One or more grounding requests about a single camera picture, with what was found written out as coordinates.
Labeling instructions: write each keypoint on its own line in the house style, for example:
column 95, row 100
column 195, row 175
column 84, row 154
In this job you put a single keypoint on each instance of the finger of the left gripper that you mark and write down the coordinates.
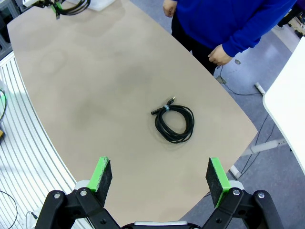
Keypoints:
column 54, row 9
column 60, row 5

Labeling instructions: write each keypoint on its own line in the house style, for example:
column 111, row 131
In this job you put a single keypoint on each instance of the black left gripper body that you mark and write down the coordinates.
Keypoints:
column 44, row 3

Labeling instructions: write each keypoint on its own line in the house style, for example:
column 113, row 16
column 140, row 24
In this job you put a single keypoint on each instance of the person's left hand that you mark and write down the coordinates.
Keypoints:
column 220, row 56

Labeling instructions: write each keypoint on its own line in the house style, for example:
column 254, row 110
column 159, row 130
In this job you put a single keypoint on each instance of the white table base frame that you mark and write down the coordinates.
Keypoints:
column 262, row 146

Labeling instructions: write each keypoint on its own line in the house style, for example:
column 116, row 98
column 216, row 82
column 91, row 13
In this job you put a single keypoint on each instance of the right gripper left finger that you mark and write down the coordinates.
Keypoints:
column 102, row 176

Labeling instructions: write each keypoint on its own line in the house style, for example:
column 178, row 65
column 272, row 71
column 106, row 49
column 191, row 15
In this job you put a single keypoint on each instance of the large white table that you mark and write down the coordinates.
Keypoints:
column 290, row 107

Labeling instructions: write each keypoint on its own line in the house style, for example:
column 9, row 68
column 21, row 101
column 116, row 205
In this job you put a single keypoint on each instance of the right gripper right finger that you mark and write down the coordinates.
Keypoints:
column 215, row 181

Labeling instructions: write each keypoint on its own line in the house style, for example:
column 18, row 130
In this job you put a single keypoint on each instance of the person's left forearm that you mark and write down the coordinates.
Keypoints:
column 252, row 35

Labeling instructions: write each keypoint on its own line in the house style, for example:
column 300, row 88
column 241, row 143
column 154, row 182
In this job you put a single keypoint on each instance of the person's right hand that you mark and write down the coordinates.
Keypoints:
column 169, row 8

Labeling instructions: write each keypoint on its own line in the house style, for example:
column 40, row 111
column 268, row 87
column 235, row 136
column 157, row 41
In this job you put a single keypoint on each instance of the person in blue hoodie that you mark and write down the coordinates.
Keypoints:
column 226, row 19

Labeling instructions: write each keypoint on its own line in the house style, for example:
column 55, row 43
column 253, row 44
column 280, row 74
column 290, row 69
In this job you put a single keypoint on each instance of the white ribbed metal platform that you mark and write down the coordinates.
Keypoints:
column 23, row 143

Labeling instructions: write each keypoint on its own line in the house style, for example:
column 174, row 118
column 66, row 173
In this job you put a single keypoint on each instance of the clear plastic storage container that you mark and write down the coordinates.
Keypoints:
column 102, row 4

